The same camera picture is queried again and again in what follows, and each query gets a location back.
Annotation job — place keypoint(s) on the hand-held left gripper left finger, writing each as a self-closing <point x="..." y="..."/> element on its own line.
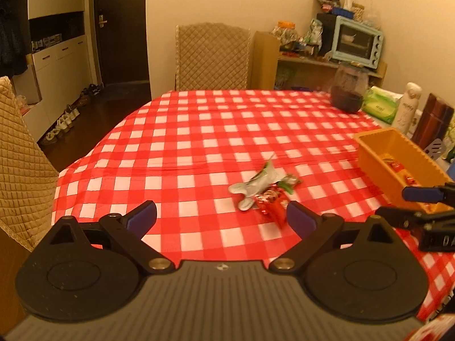
<point x="142" y="217"/>

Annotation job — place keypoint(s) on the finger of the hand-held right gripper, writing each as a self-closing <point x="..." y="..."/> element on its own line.
<point x="419" y="193"/>
<point x="398" y="217"/>

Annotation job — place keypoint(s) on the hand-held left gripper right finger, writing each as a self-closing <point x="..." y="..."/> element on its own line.
<point x="300" y="217"/>

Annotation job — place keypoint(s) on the dark red candy packet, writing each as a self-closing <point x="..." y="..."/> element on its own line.
<point x="413" y="179"/>

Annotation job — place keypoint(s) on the small red snack packet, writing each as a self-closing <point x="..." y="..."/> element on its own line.
<point x="273" y="211"/>

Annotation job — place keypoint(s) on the small green snack packet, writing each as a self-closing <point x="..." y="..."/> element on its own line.
<point x="289" y="182"/>

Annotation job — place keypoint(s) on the orange plastic basket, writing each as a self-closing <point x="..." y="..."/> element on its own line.
<point x="384" y="181"/>

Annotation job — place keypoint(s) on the red striped candy wrapper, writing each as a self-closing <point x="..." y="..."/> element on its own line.
<point x="270" y="193"/>

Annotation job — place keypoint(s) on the red orange candy packet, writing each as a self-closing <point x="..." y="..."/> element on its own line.
<point x="392" y="165"/>

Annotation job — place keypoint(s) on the silver foil snack packet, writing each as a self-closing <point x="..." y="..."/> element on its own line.
<point x="257" y="183"/>

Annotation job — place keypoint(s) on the slotted metal spatula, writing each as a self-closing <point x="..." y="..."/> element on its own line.
<point x="435" y="149"/>

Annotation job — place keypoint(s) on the brown metal thermos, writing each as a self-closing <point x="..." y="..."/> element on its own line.
<point x="435" y="120"/>

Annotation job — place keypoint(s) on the white thermos bottle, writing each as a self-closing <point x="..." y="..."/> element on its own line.
<point x="407" y="110"/>

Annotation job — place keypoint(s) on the red checkered tablecloth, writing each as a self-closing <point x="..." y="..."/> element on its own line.
<point x="195" y="142"/>

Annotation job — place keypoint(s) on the red printed cloth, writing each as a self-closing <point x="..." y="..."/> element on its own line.
<point x="432" y="328"/>

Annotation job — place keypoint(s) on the green wet wipes pack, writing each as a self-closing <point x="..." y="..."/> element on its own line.
<point x="380" y="106"/>

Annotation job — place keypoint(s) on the row of shoes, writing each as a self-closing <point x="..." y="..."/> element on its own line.
<point x="65" y="120"/>

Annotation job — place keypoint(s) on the dark glass jar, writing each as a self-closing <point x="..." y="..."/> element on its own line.
<point x="348" y="92"/>

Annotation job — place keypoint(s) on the quilted beige chair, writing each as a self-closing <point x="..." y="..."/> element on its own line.
<point x="211" y="57"/>
<point x="21" y="184"/>

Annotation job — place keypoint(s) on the wooden shelf unit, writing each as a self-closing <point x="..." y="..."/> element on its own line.
<point x="263" y="60"/>

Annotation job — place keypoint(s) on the light blue toaster oven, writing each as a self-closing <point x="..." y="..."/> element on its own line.
<point x="357" y="42"/>

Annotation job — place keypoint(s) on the white cabinet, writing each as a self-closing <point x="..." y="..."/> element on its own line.
<point x="60" y="71"/>

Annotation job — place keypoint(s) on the clear plastic bag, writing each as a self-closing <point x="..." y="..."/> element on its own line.
<point x="373" y="14"/>

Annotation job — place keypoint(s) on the jar with orange lid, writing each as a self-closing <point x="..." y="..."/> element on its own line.
<point x="284" y="32"/>

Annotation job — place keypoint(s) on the dark wooden door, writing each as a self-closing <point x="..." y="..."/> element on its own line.
<point x="122" y="32"/>

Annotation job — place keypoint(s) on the glass jar of nuts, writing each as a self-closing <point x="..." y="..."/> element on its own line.
<point x="358" y="12"/>

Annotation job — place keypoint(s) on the dark hanging clothes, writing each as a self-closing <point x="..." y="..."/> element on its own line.
<point x="12" y="35"/>

